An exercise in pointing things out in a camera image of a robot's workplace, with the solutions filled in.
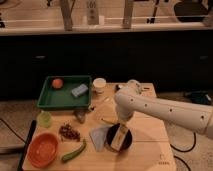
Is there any wooden block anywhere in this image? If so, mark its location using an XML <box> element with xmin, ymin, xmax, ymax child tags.
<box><xmin>110</xmin><ymin>125</ymin><xmax>129</xmax><ymax>151</ymax></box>

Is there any light green plastic cup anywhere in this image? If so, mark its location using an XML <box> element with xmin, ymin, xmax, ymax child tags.
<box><xmin>36</xmin><ymin>111</ymin><xmax>52</xmax><ymax>128</ymax></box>

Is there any brown grape bunch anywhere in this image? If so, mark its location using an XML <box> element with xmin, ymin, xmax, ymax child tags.
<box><xmin>59</xmin><ymin>124</ymin><xmax>80</xmax><ymax>141</ymax></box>

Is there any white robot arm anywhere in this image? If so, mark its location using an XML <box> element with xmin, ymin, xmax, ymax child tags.
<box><xmin>114</xmin><ymin>80</ymin><xmax>213</xmax><ymax>139</ymax></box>

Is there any green plastic tray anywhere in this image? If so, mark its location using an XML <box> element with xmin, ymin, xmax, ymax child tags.
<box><xmin>37</xmin><ymin>75</ymin><xmax>92</xmax><ymax>110</ymax></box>

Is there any orange bowl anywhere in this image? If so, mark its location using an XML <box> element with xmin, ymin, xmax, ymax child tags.
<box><xmin>27</xmin><ymin>133</ymin><xmax>59</xmax><ymax>168</ymax></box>

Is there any grey blue cloth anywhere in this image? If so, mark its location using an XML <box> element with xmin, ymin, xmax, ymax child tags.
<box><xmin>89</xmin><ymin>125</ymin><xmax>109</xmax><ymax>152</ymax></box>

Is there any metal cup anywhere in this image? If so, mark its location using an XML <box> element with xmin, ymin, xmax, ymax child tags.
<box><xmin>74</xmin><ymin>109</ymin><xmax>87</xmax><ymax>124</ymax></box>

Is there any green cucumber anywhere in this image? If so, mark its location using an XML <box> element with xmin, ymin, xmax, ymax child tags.
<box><xmin>61</xmin><ymin>139</ymin><xmax>87</xmax><ymax>163</ymax></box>

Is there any yellow banana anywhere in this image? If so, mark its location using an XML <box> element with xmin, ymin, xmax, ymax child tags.
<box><xmin>101</xmin><ymin>118</ymin><xmax>118</xmax><ymax>125</ymax></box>

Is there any white cup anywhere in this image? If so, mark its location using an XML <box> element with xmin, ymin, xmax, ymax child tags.
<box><xmin>93</xmin><ymin>78</ymin><xmax>106</xmax><ymax>93</ymax></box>

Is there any grey blue sponge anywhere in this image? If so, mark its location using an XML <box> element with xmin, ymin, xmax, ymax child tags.
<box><xmin>71</xmin><ymin>84</ymin><xmax>88</xmax><ymax>97</ymax></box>

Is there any orange fruit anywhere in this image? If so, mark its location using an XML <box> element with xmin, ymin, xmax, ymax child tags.
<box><xmin>52</xmin><ymin>78</ymin><xmax>63</xmax><ymax>89</ymax></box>

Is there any black cable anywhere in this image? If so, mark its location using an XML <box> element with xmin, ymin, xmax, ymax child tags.
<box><xmin>169</xmin><ymin>132</ymin><xmax>198</xmax><ymax>154</ymax></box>

